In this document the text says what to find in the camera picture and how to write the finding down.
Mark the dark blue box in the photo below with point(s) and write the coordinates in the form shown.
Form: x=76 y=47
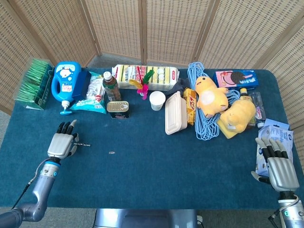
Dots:
x=82 y=83

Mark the gold rectangular tin can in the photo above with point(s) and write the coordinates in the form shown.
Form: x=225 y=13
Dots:
x=117 y=108

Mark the yellow sponge multipack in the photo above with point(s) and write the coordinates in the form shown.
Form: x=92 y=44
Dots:
x=164 y=77

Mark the yellow biscuit pack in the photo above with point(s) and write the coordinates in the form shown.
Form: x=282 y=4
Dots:
x=190 y=107

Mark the blue detergent pump bottle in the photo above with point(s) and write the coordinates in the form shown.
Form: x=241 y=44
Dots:
x=64 y=80

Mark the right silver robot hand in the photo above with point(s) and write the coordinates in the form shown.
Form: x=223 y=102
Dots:
x=282 y=172

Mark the light blue hanger bundle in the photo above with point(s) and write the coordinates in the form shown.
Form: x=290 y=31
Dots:
x=202 y=128

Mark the beige lidded lunch box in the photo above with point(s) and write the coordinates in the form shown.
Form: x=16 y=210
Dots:
x=174 y=114

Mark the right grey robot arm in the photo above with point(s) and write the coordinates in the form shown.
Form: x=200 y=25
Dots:
x=291 y=213

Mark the yellow plush toy white belly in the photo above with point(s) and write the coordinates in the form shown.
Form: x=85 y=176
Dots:
x=210 y=96

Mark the clear plastic water bottle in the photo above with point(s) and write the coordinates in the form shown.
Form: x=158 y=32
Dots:
x=259 y=109

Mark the blue card package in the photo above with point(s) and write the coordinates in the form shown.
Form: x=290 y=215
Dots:
x=276 y=122

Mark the brown tea bottle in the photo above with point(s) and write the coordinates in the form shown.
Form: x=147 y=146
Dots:
x=111 y=86

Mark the woven bamboo screen panel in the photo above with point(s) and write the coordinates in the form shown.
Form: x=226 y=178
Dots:
x=289 y=78
x=16 y=54
x=64 y=31
x=116 y=26
x=173 y=28
x=247 y=31

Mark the pink blue cookie box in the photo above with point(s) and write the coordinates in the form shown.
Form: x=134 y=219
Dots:
x=237 y=79

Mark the white teal snack bag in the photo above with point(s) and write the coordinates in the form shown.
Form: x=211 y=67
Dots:
x=93 y=95

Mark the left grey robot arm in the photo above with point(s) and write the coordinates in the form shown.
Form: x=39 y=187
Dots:
x=41 y=187

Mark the colourful feather shuttlecock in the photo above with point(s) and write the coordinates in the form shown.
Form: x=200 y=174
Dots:
x=143 y=89

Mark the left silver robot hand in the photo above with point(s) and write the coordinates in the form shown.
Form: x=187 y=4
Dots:
x=60 y=145

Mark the dark grey cloth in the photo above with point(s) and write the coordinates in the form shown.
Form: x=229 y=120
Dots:
x=178 y=86

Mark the small dark bottle yellow cap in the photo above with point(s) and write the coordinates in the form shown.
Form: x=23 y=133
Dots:
x=244 y=95

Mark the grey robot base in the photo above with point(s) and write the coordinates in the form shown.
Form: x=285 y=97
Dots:
x=145 y=218

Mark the white paper cup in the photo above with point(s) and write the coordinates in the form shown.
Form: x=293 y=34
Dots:
x=157 y=99

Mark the clear box green tea bags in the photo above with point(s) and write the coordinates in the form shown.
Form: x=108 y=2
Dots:
x=32 y=83

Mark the blue white wipes pack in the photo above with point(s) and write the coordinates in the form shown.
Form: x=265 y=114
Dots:
x=281 y=134

